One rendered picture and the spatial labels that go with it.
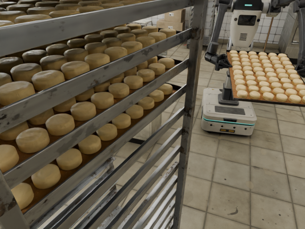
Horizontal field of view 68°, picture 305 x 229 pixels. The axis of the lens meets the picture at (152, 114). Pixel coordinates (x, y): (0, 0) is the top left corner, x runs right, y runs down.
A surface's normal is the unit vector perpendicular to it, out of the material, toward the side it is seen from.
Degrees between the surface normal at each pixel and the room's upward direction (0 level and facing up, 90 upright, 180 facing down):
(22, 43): 90
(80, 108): 0
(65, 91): 90
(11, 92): 0
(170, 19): 93
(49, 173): 0
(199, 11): 90
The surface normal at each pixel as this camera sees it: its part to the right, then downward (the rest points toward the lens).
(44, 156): 0.84, 0.30
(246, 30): -0.19, 0.53
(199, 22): -0.55, 0.45
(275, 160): 0.00, -0.84
